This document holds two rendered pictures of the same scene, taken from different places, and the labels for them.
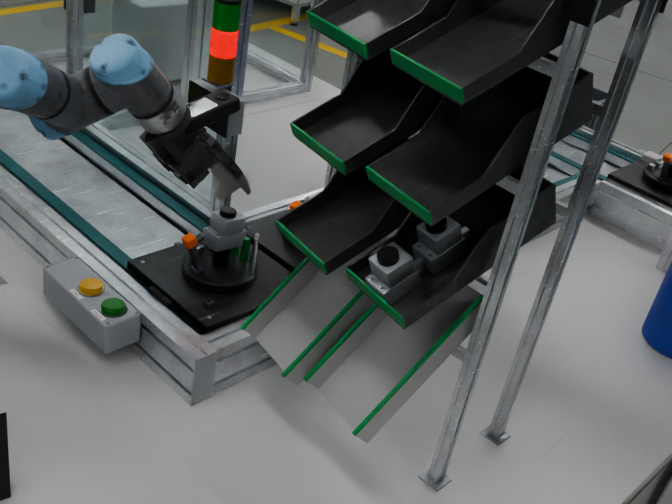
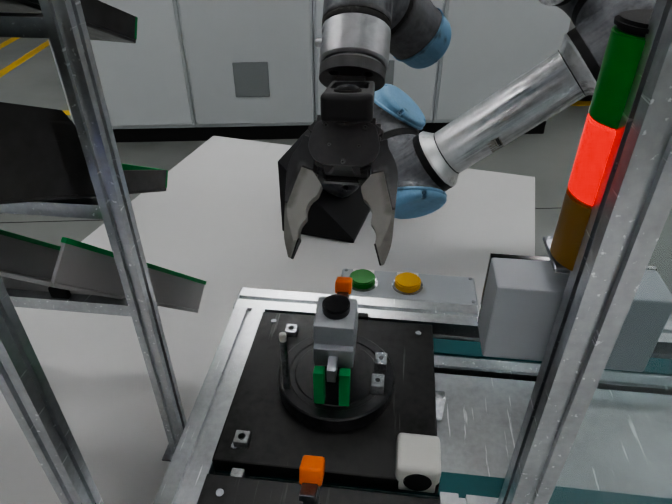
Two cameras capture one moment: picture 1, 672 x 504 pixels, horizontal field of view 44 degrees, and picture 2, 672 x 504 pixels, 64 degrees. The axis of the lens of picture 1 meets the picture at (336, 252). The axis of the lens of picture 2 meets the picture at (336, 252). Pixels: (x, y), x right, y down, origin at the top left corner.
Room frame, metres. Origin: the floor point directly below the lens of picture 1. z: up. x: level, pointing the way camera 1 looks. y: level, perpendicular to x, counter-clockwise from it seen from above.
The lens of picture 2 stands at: (1.65, -0.03, 1.48)
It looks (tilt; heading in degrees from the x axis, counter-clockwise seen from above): 35 degrees down; 148
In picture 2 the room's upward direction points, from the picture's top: straight up
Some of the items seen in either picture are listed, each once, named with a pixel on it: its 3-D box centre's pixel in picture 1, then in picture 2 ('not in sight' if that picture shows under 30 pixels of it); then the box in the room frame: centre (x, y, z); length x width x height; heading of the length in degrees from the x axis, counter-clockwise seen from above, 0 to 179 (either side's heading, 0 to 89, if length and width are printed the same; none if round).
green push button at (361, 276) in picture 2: (113, 308); (362, 281); (1.12, 0.35, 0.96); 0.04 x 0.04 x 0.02
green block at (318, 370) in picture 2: (244, 249); (319, 385); (1.30, 0.17, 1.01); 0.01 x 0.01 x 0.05; 51
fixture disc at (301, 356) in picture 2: (219, 268); (336, 377); (1.28, 0.21, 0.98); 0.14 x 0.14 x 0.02
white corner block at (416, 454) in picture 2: not in sight; (417, 463); (1.42, 0.22, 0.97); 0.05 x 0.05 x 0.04; 51
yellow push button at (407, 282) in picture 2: (91, 288); (407, 284); (1.17, 0.41, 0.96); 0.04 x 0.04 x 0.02
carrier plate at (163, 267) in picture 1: (218, 276); (336, 388); (1.28, 0.21, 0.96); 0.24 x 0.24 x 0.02; 51
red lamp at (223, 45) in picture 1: (224, 41); (620, 158); (1.49, 0.28, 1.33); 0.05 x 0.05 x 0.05
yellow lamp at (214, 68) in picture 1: (221, 67); (597, 226); (1.49, 0.28, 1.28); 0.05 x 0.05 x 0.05
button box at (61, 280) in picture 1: (90, 302); (406, 299); (1.17, 0.41, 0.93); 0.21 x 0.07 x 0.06; 51
